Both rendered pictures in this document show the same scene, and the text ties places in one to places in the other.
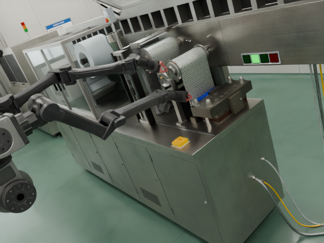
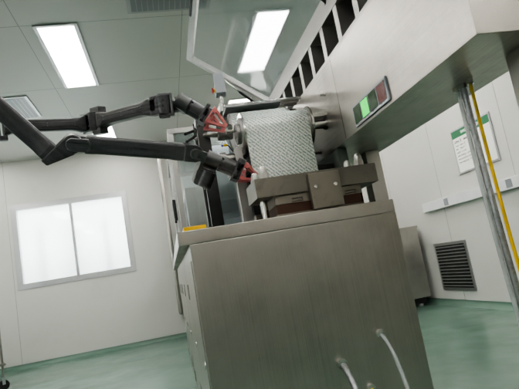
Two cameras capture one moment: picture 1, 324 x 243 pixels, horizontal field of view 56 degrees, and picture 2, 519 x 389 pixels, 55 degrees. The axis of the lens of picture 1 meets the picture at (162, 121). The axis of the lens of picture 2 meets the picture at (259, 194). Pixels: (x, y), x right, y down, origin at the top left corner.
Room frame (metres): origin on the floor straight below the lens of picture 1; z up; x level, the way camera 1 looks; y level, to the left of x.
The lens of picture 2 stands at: (0.19, -0.79, 0.76)
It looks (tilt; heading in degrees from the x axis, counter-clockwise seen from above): 8 degrees up; 20
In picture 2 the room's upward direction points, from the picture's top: 10 degrees counter-clockwise
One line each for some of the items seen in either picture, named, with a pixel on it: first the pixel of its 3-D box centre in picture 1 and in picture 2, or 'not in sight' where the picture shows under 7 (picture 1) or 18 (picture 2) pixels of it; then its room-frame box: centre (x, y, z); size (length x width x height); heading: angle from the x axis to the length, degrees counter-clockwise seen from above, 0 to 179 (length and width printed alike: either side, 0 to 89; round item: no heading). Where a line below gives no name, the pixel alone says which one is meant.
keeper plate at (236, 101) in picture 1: (236, 102); (325, 189); (1.69, -0.46, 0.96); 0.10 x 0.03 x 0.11; 122
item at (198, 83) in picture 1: (199, 84); (284, 164); (1.84, -0.30, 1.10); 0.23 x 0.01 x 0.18; 122
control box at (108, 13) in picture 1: (108, 16); (217, 85); (2.31, 0.09, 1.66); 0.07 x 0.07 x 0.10; 26
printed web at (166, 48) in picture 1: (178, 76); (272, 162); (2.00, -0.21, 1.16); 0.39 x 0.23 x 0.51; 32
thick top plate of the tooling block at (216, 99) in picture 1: (222, 97); (310, 184); (1.76, -0.40, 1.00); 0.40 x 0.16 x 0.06; 122
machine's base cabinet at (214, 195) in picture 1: (141, 148); (252, 333); (2.66, 0.28, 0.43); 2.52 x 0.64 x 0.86; 32
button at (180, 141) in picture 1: (180, 141); (194, 231); (1.57, -0.06, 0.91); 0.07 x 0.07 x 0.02; 32
